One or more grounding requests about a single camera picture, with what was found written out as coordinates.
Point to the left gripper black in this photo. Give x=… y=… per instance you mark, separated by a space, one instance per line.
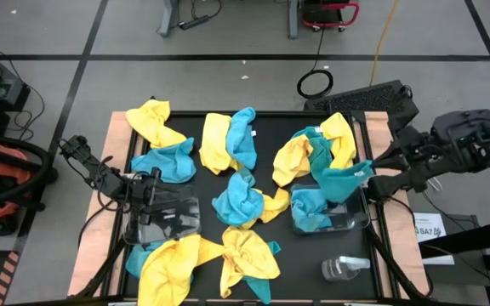
x=149 y=195

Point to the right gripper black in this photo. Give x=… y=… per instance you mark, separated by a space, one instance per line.
x=415 y=146

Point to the blue microfiber towel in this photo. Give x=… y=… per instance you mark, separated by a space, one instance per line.
x=243 y=140
x=136 y=261
x=236 y=200
x=309 y=210
x=164 y=163

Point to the teal microfiber towel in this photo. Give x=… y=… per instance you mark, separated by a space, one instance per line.
x=262 y=289
x=319 y=149
x=343 y=185

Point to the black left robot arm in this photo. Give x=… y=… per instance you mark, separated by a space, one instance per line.
x=100 y=176

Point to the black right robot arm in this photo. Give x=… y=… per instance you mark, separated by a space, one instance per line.
x=470 y=136

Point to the clear plastic basket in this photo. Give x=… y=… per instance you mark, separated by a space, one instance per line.
x=177 y=234
x=351 y=217

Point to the wooden table side plank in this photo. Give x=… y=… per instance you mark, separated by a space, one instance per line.
x=94 y=255
x=377 y=127

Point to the black computer case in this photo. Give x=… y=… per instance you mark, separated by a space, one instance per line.
x=364 y=102

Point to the white paper label sheet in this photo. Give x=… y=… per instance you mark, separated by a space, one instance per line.
x=430 y=225

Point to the clear spray bottle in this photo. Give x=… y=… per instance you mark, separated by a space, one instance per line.
x=343 y=268

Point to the red framed cart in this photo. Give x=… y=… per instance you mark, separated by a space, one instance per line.
x=326 y=10

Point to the orange shop vacuum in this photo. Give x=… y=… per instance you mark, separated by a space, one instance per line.
x=7 y=166

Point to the grey table leg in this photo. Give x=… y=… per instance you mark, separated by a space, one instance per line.
x=292 y=17
x=167 y=17

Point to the black power strip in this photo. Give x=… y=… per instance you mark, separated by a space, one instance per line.
x=194 y=22

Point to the black diagonal frame strut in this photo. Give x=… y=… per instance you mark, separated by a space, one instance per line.
x=99 y=268
x=396 y=263

